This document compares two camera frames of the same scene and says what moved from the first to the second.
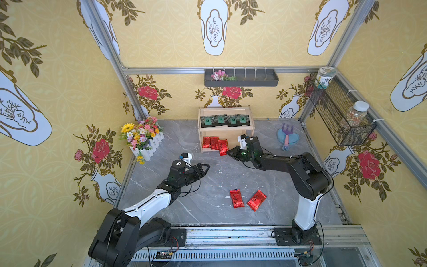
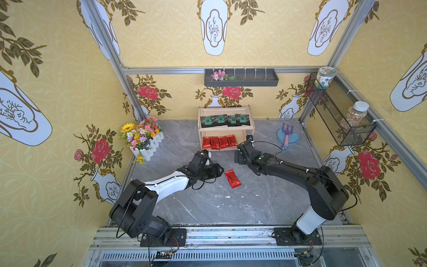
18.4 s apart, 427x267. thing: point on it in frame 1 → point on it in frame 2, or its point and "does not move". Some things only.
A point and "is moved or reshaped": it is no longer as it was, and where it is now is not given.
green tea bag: [244, 119] does not move
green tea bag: [221, 119] does not move
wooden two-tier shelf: [221, 127] does not move
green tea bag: [234, 120] does not move
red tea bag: [223, 147] is moved or reshaped
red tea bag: [256, 201] → [233, 179]
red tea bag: [237, 198] → [232, 141]
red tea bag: [206, 142] does not move
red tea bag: [214, 144] does not move
